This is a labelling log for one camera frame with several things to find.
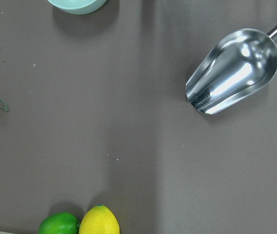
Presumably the green lime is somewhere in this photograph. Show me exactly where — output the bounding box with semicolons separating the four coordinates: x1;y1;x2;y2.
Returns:
38;212;80;234

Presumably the metal ice scoop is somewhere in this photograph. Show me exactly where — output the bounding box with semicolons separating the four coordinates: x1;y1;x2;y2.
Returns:
185;26;277;115

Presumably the mint green bowl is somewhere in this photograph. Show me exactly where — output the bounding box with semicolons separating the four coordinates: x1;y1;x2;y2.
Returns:
48;0;106;15

